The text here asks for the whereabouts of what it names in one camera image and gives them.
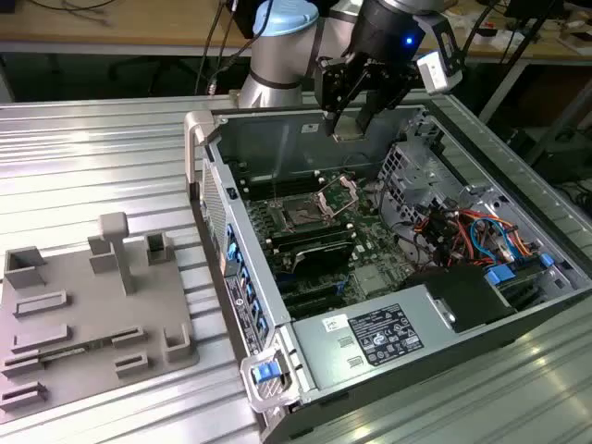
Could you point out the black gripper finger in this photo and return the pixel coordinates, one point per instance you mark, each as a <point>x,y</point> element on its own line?
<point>335,81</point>
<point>386,88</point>

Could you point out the green silver CPU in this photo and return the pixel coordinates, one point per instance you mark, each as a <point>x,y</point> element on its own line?
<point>350,135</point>

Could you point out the thin metal locking lever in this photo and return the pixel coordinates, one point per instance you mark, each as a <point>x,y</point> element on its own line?
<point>275,194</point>
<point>290,225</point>

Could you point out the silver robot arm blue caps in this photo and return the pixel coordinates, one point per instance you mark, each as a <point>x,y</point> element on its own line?
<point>273,69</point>

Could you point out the CPU socket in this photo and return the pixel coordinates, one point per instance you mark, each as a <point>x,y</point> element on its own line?
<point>300,215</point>

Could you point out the black RAM slot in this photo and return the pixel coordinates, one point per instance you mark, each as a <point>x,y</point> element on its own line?
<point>310,229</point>
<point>319,240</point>

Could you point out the perforated metal drive cage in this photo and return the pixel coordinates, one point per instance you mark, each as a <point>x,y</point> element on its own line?
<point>416,176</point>

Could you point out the white tray black inlay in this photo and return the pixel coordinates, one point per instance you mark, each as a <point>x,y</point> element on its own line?
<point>485,33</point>

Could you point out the green motherboard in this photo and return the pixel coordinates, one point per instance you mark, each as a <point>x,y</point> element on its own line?
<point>370,245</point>

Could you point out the black office chair base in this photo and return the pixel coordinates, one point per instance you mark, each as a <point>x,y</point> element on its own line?
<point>157,69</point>

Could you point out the black graphics card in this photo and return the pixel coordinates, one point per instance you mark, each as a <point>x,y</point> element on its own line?
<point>324,259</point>

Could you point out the white brown box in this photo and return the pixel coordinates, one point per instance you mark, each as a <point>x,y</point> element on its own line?
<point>575,39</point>

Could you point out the wooden desk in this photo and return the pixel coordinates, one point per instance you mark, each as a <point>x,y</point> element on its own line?
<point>139,23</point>

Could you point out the blue disk carrier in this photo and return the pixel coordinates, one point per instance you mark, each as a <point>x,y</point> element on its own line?
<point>501,275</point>

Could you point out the black plastic shroud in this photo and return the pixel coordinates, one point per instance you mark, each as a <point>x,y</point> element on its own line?
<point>462,296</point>

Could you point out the blue plastic clip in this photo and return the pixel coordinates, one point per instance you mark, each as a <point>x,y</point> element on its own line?
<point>546,260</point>

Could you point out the grey power supply unit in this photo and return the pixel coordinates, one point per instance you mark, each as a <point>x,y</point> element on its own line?
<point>319,356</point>

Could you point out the open black grey PC case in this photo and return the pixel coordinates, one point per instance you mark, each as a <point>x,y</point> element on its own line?
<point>462,365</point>

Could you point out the blue case latch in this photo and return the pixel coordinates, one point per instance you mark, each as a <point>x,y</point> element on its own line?
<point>266,372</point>

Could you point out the grey parts rack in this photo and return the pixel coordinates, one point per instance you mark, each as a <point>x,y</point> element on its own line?
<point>92,300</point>

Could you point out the green RAM stick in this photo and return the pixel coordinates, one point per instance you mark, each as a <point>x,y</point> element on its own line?
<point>76,349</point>

